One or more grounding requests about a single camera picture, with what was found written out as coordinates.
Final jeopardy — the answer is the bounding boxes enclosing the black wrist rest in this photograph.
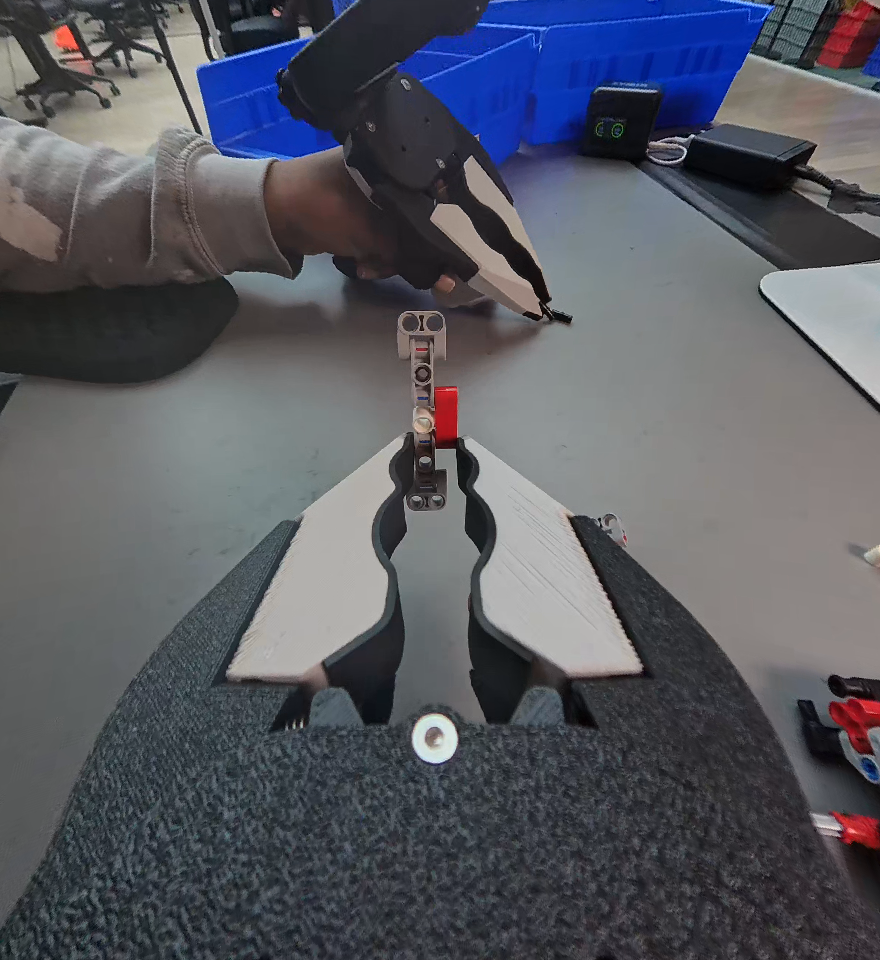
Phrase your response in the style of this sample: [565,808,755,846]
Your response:
[0,277,240,385]

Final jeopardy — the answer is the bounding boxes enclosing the grey desk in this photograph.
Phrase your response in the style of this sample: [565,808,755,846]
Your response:
[0,142,880,960]

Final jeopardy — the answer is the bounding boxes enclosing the black office chair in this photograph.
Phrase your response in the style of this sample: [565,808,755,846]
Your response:
[5,0,122,117]

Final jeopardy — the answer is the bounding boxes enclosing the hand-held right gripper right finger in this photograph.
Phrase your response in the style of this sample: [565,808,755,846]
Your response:
[456,437,645,680]

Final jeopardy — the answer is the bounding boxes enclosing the person's left forearm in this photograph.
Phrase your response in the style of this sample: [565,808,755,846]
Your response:
[0,101,302,316]

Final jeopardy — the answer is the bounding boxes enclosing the black power adapter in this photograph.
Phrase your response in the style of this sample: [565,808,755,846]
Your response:
[686,123,818,190]

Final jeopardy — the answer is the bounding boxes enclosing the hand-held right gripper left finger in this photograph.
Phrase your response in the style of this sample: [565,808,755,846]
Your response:
[227,435,415,684]

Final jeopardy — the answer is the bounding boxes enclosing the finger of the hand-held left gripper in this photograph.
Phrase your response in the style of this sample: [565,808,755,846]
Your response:
[462,157,551,303]
[428,202,544,321]

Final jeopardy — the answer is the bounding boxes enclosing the black cable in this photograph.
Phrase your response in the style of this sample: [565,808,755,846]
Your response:
[792,165,880,219]

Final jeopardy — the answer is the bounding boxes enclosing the stack of red crates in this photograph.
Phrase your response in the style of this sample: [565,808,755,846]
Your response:
[818,0,880,70]

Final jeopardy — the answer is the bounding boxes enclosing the blue plastic bin with tag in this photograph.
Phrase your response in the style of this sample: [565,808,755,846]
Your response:
[198,26,542,162]

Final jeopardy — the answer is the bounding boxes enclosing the white book stand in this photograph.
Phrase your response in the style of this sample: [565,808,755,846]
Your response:
[761,258,880,451]

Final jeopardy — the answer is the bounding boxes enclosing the partly built brick car chassis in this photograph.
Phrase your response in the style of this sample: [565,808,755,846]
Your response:
[798,675,880,939]

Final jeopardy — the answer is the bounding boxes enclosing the black power bank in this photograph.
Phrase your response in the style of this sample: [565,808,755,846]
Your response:
[581,84,665,160]

